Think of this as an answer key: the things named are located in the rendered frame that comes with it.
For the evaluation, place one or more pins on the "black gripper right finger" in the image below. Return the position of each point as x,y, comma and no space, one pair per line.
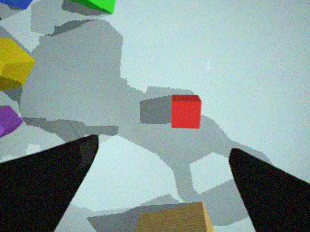
275,200

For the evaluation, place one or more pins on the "purple block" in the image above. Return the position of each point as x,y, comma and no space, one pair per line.
9,120

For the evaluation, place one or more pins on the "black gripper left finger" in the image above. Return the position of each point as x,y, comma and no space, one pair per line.
36,190

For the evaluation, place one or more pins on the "red block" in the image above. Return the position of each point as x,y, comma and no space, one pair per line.
186,111

